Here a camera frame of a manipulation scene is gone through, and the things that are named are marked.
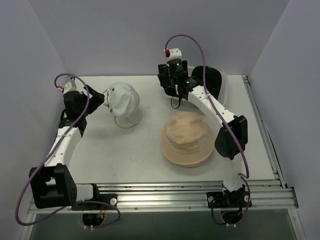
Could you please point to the gold wire hat stand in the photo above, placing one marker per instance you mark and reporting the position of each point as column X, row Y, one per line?
column 123, row 123

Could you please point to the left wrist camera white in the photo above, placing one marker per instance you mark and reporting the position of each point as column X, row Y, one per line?
column 70, row 86

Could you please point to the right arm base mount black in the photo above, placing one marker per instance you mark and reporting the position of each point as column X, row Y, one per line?
column 227, row 199

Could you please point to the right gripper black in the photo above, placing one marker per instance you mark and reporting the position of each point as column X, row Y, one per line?
column 165, row 81

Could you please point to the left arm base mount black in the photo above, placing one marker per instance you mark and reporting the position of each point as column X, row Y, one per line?
column 103, row 202

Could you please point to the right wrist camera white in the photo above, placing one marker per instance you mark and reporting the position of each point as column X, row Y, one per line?
column 173, row 53

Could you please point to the beige bucket hat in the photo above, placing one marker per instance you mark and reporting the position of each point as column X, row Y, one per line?
column 186, row 138

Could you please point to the pink bucket hat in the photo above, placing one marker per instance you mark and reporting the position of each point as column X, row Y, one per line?
column 196, row 164

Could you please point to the aluminium rail frame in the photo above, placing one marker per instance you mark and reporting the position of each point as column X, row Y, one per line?
column 192, row 196

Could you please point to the white plastic basket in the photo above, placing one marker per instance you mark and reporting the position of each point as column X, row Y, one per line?
column 222, row 96

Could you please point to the white baseball cap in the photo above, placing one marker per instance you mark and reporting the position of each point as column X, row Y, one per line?
column 122, row 100

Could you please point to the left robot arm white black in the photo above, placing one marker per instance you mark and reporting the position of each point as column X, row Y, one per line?
column 53, row 185

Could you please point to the black hat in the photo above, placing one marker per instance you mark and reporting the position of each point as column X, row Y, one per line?
column 213, row 79

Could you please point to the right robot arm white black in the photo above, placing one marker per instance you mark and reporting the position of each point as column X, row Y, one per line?
column 202, row 88

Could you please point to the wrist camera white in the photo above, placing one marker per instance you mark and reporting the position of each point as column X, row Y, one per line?
column 70, row 86
column 173, row 53

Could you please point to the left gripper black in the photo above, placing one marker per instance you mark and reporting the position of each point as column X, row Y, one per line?
column 88, row 99

